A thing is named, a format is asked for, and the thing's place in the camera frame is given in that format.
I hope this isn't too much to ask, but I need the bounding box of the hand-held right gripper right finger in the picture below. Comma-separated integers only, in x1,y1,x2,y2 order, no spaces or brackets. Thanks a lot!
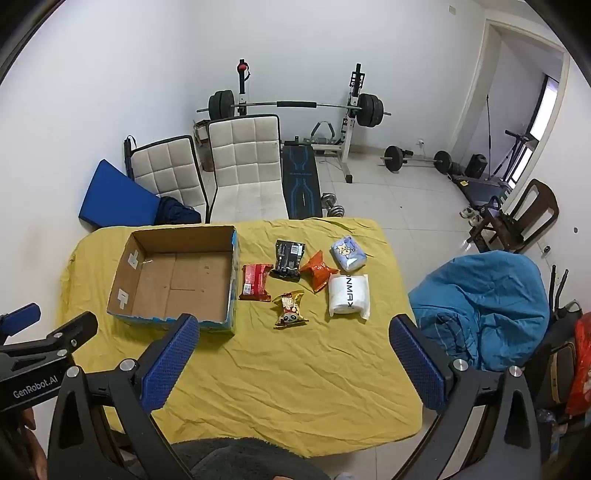
389,314,541,480

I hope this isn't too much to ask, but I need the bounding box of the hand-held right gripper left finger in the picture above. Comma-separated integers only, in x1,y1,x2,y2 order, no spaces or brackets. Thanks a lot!
46,313,200,480

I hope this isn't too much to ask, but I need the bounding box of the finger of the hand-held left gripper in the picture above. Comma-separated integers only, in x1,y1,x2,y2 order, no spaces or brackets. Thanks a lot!
0,303,41,344
0,312,99,370

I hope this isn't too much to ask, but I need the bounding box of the printed cardboard box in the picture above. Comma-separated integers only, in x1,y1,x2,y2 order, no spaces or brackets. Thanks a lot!
107,225,242,334

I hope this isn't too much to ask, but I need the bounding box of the red snack packet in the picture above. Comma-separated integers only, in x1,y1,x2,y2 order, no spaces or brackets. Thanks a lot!
239,264,274,303

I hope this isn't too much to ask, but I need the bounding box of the orange snack packet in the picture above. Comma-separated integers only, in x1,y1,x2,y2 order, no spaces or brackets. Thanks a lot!
299,250,341,294

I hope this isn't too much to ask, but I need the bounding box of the blue blanket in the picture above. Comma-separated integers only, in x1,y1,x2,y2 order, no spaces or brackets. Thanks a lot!
409,251,551,372

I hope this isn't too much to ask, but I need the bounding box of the white plastic-wrapped pack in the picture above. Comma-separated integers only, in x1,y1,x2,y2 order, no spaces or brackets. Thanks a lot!
328,274,371,320

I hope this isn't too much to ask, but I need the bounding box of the yellow cloth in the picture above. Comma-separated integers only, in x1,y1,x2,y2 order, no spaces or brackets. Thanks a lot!
55,217,426,457

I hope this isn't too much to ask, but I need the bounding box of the grey fleece garment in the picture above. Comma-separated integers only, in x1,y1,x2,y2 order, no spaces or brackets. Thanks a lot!
171,436,331,480

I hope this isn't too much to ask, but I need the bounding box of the yellow panda snack packet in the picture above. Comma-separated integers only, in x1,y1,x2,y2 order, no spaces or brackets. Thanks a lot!
271,290,308,329

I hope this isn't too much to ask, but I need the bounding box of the blue tissue pack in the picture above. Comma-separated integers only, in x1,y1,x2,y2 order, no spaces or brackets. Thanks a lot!
329,235,368,272

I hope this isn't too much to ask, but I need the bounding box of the blue folded mat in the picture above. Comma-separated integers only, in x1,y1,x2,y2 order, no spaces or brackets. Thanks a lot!
78,159,162,229

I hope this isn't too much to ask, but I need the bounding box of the dark navy garment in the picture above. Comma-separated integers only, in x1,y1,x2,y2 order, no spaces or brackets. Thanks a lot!
154,196,202,227

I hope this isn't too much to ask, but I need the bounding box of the black snack packet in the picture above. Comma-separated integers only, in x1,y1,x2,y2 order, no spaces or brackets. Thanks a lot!
270,240,305,280

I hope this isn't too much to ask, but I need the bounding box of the red bag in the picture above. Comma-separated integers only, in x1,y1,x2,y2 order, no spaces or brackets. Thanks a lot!
566,311,591,416

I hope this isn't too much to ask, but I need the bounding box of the chrome dumbbell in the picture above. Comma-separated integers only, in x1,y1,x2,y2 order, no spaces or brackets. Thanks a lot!
322,193,347,217

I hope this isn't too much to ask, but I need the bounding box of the black exercise machine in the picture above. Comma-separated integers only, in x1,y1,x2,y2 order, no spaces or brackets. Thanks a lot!
452,129,539,208

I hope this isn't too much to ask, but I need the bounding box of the small white quilted chair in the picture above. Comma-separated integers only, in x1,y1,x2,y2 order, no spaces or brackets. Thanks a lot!
124,135,208,217

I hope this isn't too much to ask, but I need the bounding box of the dark wooden chair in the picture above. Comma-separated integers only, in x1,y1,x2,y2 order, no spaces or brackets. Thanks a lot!
466,179,560,254

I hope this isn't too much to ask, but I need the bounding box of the black speaker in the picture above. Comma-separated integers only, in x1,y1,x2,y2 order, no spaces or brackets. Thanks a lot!
464,154,488,178

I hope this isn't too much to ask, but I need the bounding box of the short barbell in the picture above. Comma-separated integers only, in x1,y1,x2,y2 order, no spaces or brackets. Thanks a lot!
381,145,455,175

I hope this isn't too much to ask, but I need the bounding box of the large white quilted chair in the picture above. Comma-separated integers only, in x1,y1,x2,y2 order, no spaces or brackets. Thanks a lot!
205,115,289,222

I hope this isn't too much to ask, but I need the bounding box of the black weight bench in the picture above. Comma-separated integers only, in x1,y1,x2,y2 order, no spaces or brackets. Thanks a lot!
279,138,324,220

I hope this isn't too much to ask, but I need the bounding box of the small brown cardboard box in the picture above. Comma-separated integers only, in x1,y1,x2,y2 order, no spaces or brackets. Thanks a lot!
193,120,213,171

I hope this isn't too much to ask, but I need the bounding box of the white bench press rack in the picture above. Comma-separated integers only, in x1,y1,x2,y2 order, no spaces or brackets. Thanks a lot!
233,59,365,184

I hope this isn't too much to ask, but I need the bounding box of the window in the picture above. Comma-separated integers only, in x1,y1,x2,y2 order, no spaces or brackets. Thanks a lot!
526,74,560,144

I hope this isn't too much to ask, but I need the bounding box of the barbell with black plates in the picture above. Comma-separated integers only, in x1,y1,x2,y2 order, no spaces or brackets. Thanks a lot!
196,90,392,127

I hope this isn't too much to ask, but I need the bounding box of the black metal frame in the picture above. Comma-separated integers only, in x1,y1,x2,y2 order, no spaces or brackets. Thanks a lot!
549,265,583,324

